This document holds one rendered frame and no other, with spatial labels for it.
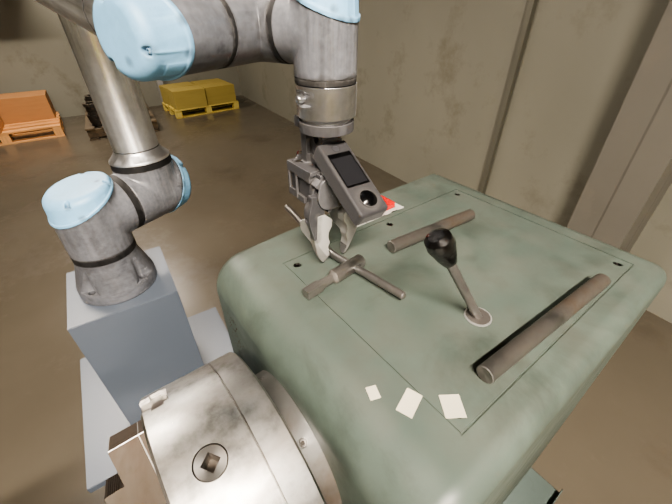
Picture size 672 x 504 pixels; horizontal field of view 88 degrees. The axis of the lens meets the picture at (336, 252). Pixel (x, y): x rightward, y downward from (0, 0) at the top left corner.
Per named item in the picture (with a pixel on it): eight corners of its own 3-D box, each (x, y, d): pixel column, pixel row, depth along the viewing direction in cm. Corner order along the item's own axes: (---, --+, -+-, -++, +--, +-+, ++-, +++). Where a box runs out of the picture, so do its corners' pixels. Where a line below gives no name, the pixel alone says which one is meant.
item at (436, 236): (437, 252, 42) (444, 218, 39) (459, 266, 40) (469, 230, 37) (414, 265, 40) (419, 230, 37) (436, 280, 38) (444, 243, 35)
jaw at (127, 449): (201, 469, 47) (165, 391, 45) (208, 490, 42) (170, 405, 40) (108, 531, 41) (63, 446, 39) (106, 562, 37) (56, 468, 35)
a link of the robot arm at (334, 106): (369, 83, 42) (313, 92, 38) (367, 122, 45) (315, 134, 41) (332, 74, 47) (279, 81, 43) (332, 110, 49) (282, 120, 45)
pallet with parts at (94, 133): (147, 110, 618) (138, 80, 590) (163, 130, 525) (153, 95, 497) (85, 118, 576) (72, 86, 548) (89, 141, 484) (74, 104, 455)
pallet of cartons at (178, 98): (226, 100, 680) (222, 77, 656) (241, 109, 623) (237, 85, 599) (162, 108, 629) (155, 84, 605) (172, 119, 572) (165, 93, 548)
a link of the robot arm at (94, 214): (54, 250, 69) (18, 187, 61) (118, 220, 78) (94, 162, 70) (89, 270, 64) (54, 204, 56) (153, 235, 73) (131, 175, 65)
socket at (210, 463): (236, 457, 37) (234, 450, 35) (219, 493, 35) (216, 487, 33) (207, 446, 38) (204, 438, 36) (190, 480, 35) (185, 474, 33)
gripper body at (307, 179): (328, 184, 57) (327, 106, 50) (362, 204, 52) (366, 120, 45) (287, 197, 53) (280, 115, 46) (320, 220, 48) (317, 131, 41)
